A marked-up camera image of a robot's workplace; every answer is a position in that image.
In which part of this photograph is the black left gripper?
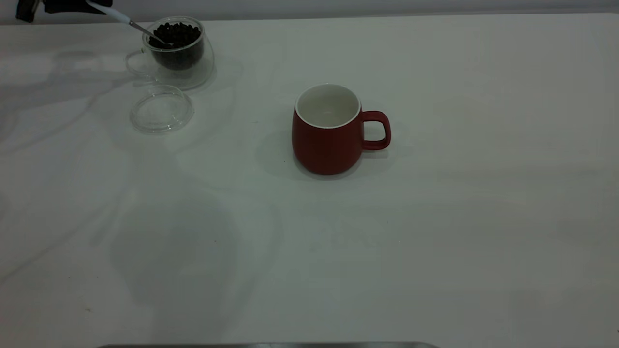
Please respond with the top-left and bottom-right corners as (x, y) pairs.
(16, 0), (113, 22)

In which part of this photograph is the white handled metal spoon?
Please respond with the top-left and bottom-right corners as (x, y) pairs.
(87, 1), (174, 48)

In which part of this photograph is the red ceramic mug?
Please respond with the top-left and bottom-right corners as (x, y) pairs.
(292, 84), (391, 176)

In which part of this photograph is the dark coffee beans heap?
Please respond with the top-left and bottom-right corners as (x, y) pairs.
(148, 23), (205, 72)

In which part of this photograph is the clear glass cup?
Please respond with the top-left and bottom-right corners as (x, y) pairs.
(126, 17), (216, 91)

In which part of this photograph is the clear glass lid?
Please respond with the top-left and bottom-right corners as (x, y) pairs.
(130, 85), (195, 134)

